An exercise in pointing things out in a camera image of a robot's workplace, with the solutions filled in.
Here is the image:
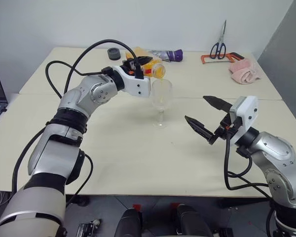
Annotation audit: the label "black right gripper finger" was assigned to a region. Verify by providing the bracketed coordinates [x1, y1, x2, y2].
[202, 95, 234, 114]
[184, 115, 217, 146]

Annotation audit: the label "clear wine glass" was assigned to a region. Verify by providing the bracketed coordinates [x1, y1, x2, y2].
[151, 79, 174, 129]

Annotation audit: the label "small black floor device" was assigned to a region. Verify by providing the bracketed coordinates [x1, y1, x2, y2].
[77, 218, 102, 237]

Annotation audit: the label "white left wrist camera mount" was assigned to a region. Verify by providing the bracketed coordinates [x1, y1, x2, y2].
[112, 65, 154, 98]

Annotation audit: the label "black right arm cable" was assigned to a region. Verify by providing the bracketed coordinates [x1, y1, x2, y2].
[222, 127, 278, 237]

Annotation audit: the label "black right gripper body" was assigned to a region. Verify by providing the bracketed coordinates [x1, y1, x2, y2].
[213, 112, 240, 146]

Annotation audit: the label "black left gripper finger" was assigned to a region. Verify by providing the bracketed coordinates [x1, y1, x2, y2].
[135, 55, 154, 67]

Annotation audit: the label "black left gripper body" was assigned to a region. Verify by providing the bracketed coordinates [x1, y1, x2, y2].
[122, 57, 145, 79]

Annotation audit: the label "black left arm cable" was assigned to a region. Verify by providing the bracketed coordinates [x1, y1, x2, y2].
[11, 39, 144, 207]

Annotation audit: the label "dark grey round tape roll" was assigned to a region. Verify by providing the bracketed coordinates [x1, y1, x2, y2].
[107, 47, 122, 61]

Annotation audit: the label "scissors with dark blue handles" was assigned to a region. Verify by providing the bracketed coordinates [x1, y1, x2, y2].
[209, 19, 227, 60]

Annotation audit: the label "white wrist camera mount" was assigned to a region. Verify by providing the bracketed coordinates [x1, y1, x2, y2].
[112, 65, 154, 98]
[228, 95, 259, 145]

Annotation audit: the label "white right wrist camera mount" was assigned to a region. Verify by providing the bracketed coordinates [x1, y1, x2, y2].
[228, 95, 259, 145]

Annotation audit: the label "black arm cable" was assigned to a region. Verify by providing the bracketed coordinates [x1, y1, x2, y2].
[11, 39, 144, 207]
[222, 127, 278, 237]

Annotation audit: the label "clear bottle with orange drink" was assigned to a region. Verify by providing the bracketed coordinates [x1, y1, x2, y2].
[132, 46, 167, 80]

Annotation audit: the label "orange hacksaw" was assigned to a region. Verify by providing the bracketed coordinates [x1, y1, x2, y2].
[200, 52, 246, 66]

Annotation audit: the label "pink rolled towel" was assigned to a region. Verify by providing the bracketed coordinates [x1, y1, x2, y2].
[228, 58, 262, 85]

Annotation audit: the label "folded silver purple umbrella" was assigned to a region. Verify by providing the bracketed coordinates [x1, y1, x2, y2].
[148, 48, 184, 63]

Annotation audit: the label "black table foot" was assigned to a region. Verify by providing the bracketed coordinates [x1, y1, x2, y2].
[75, 196, 90, 207]

